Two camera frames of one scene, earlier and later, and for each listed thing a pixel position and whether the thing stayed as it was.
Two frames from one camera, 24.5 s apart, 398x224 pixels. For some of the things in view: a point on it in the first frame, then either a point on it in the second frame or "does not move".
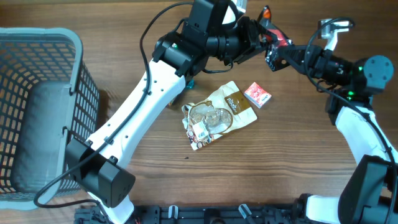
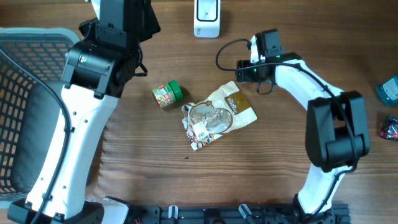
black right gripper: [316, 58] to [245, 74]
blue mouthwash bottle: [191, 84] to [387, 90]
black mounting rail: [194, 214] does not move
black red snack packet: [279, 39] to [389, 130]
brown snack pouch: [206, 121] does not move
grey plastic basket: [48, 98] does not move
